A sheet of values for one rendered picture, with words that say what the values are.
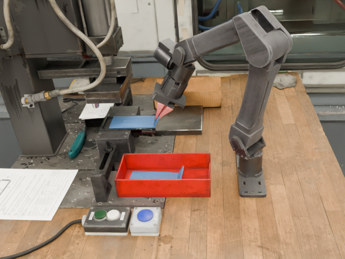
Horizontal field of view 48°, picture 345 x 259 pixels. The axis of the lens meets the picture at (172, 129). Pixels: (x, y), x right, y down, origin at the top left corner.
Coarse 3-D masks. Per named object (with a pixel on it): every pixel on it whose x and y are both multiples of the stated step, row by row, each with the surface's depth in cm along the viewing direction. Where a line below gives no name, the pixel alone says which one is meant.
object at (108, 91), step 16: (48, 64) 116; (64, 64) 116; (80, 64) 115; (96, 64) 111; (112, 64) 110; (128, 64) 111; (112, 80) 109; (128, 80) 115; (96, 96) 106; (112, 96) 105
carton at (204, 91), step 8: (160, 80) 150; (192, 80) 149; (200, 80) 149; (208, 80) 148; (216, 80) 148; (192, 88) 151; (200, 88) 151; (208, 88) 150; (216, 88) 150; (192, 96) 140; (200, 96) 140; (208, 96) 139; (216, 96) 139; (192, 104) 142; (200, 104) 141; (208, 104) 141; (216, 104) 141
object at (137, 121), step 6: (114, 120) 120; (120, 120) 120; (132, 120) 120; (138, 120) 120; (144, 120) 119; (150, 120) 119; (156, 120) 115; (114, 126) 117; (120, 126) 117; (126, 126) 117; (132, 126) 116; (138, 126) 116; (144, 126) 116; (150, 126) 116
